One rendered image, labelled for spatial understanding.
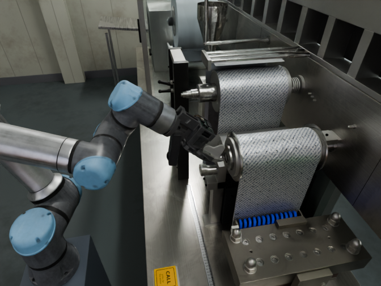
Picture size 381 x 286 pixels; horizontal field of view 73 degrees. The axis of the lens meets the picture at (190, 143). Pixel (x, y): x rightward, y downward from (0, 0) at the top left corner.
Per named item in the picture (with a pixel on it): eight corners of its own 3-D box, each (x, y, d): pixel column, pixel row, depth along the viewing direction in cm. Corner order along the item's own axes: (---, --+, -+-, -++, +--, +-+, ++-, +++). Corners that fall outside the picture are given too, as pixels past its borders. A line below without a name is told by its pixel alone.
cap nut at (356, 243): (342, 244, 78) (348, 235, 75) (353, 242, 79) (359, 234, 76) (350, 255, 75) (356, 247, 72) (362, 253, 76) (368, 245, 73)
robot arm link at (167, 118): (147, 133, 63) (145, 116, 70) (162, 141, 66) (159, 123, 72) (165, 111, 60) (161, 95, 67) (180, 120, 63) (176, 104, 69)
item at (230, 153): (231, 171, 72) (224, 168, 80) (238, 170, 73) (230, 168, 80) (228, 144, 72) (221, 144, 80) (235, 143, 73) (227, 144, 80)
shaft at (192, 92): (180, 96, 91) (180, 88, 89) (197, 95, 92) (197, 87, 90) (181, 101, 89) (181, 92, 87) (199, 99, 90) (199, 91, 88)
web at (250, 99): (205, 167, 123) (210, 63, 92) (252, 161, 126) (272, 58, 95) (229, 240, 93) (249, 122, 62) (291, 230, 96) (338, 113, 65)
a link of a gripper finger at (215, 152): (236, 155, 73) (212, 141, 69) (222, 168, 76) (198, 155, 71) (233, 148, 76) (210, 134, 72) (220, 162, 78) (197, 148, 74)
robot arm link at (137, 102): (107, 95, 64) (125, 70, 60) (144, 116, 70) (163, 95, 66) (102, 114, 59) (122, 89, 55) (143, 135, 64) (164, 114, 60)
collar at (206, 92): (196, 97, 94) (196, 80, 90) (212, 96, 95) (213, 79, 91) (199, 106, 89) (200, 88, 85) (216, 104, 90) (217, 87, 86)
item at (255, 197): (232, 219, 86) (238, 180, 74) (298, 209, 89) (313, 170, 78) (233, 221, 85) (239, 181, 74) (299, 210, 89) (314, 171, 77)
